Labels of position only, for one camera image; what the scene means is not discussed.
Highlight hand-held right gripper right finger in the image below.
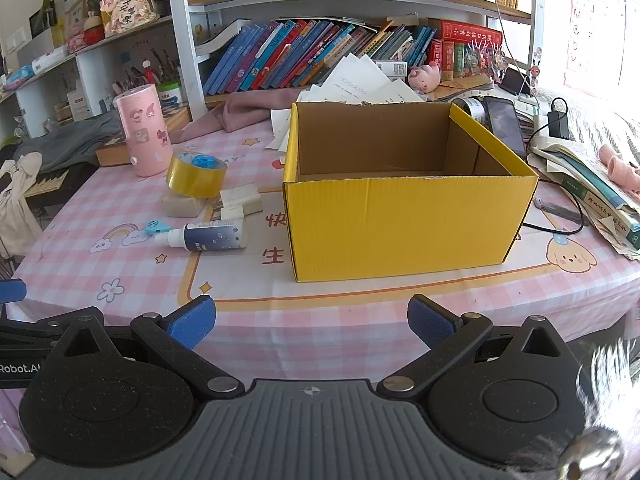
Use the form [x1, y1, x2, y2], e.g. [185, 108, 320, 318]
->
[376, 294, 576, 402]

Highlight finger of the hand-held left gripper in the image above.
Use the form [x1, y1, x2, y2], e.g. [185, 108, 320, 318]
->
[0, 279, 28, 305]
[0, 306, 107, 353]

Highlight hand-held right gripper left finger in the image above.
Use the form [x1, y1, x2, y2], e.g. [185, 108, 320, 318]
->
[47, 295, 247, 402]

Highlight white and blue spray bottle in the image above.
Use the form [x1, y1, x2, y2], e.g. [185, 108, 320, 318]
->
[152, 220, 248, 253]

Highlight yellow cardboard box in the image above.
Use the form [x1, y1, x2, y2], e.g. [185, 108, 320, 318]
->
[281, 101, 540, 283]

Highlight beige rectangular block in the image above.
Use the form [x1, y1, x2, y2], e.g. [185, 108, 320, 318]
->
[161, 192, 208, 218]

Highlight yellow tape roll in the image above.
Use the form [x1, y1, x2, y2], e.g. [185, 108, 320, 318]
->
[165, 151, 227, 199]

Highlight cream garment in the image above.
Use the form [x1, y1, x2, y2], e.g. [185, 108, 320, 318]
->
[0, 152, 43, 258]

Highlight grey cloth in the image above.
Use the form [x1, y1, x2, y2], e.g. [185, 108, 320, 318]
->
[12, 110, 126, 173]

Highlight brown wooden board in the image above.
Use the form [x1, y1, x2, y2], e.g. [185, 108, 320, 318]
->
[94, 105, 192, 168]

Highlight grey pencil lead case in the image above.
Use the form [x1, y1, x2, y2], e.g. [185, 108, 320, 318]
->
[535, 197, 583, 223]

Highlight white fluffy fur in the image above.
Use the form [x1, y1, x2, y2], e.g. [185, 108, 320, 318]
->
[575, 337, 640, 431]

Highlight pink cylinder with stickers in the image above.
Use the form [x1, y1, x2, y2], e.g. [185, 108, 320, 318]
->
[115, 84, 175, 178]

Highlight messy stack of textbooks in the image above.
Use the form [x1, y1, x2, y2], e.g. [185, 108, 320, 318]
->
[527, 137, 640, 261]

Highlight black smartphone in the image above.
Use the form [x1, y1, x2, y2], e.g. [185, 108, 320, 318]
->
[482, 95, 528, 158]

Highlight silver metal bell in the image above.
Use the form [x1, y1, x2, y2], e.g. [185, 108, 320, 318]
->
[557, 427, 626, 480]

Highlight blue tissue pack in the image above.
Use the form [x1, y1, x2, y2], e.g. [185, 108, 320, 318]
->
[2, 65, 36, 88]

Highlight silver tape roll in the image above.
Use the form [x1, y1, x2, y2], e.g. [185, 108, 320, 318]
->
[457, 96, 488, 126]

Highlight pink cloth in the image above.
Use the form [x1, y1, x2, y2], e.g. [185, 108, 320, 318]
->
[172, 87, 306, 143]

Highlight black charger adapter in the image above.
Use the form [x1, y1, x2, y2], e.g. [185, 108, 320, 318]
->
[547, 97, 573, 139]

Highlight long white box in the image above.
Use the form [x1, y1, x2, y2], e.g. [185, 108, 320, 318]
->
[31, 45, 70, 73]

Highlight pink pig plush toy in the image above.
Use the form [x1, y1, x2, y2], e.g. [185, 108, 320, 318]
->
[407, 62, 443, 93]

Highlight pink doll toy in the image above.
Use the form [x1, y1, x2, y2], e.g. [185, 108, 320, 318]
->
[599, 144, 640, 198]

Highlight pile of white papers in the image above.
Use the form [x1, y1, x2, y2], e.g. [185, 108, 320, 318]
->
[265, 55, 426, 151]

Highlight bunch of pens and brushes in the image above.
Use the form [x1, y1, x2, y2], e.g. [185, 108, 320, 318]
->
[112, 57, 181, 96]

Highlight small black stand device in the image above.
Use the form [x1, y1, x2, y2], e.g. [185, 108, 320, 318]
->
[500, 67, 536, 97]

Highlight grey striped blanket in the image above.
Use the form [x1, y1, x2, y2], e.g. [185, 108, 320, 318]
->
[530, 87, 640, 171]

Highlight short red and green books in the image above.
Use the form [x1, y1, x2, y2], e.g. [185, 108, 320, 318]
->
[427, 39, 468, 82]

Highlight colourful acrylic figure stands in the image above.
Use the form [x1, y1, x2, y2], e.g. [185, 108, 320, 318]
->
[462, 40, 506, 81]

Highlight red round figurine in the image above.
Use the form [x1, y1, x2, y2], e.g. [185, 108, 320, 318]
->
[82, 10, 106, 46]

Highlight row of colourful books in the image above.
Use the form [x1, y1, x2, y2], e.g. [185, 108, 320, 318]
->
[202, 19, 441, 96]

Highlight white shelf unit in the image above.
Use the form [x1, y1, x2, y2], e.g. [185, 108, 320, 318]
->
[0, 0, 538, 126]

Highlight thick red book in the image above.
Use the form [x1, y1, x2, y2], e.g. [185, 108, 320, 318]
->
[427, 17, 503, 53]

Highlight pink cartoon figurine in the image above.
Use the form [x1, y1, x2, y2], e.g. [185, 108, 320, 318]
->
[100, 0, 163, 36]

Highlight black cable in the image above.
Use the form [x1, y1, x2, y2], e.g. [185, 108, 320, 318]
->
[525, 160, 586, 235]

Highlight pink bordered wall poster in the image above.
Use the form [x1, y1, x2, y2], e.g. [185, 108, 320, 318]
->
[562, 0, 628, 98]

